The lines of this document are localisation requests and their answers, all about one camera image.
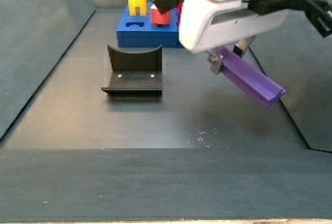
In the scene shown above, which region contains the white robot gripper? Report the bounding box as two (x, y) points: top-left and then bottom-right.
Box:
(179, 0), (287, 75)

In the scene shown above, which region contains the purple star-shaped prism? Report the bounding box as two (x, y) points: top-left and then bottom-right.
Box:
(212, 47), (285, 108)

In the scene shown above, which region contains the black curved fixture stand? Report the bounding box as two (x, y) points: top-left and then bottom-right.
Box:
(101, 47), (161, 96)

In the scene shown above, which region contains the short red rounded block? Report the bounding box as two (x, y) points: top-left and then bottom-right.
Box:
(149, 5), (171, 26)

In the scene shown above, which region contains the red triangular prism peg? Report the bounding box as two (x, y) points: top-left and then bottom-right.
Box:
(176, 3), (183, 26)

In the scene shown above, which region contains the blue shape-sorter base block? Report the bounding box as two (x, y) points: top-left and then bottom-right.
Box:
(116, 8), (181, 48)

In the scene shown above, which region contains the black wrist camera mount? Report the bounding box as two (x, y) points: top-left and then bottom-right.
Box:
(151, 0), (332, 39)

